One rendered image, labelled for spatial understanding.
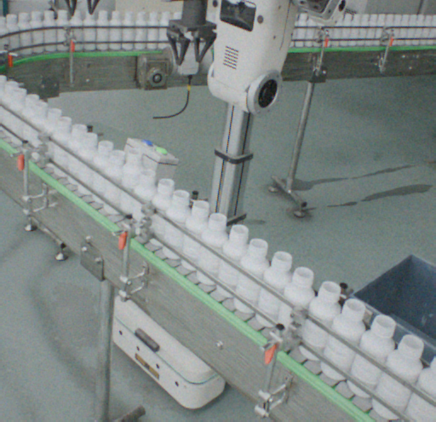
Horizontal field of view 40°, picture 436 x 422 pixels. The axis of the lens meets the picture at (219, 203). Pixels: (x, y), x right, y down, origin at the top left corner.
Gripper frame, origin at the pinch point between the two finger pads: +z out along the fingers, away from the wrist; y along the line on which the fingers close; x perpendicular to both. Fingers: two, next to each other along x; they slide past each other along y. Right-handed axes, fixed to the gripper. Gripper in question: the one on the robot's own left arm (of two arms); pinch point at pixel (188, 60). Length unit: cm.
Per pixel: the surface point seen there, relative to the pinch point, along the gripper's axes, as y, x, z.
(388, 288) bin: 37, -51, 53
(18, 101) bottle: -17, 51, 27
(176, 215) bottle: -17.0, -19.7, 27.7
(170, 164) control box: 2.8, 5.2, 31.4
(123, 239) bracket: -26.7, -13.3, 34.4
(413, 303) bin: 46, -56, 59
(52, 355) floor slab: -3, 56, 140
